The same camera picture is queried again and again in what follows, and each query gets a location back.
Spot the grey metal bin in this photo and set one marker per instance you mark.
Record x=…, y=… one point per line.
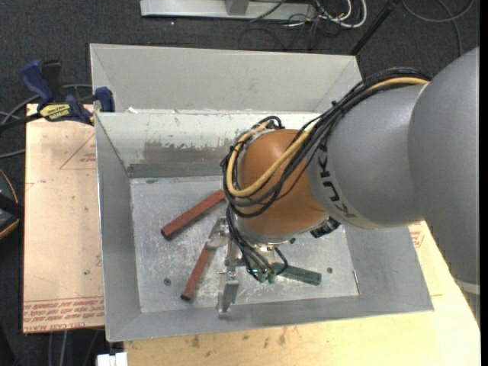
x=171, y=78

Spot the brown cardboard board, red print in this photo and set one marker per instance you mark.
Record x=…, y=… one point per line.
x=61, y=212

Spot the dark green flat block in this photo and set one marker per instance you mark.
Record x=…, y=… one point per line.
x=303, y=275

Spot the black cylinder on white bracket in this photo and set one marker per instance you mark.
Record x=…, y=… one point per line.
x=324, y=228

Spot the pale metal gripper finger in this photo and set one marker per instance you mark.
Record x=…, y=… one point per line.
x=228, y=292
x=219, y=235

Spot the red-brown flat block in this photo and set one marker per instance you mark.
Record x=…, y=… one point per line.
x=198, y=271
x=190, y=216

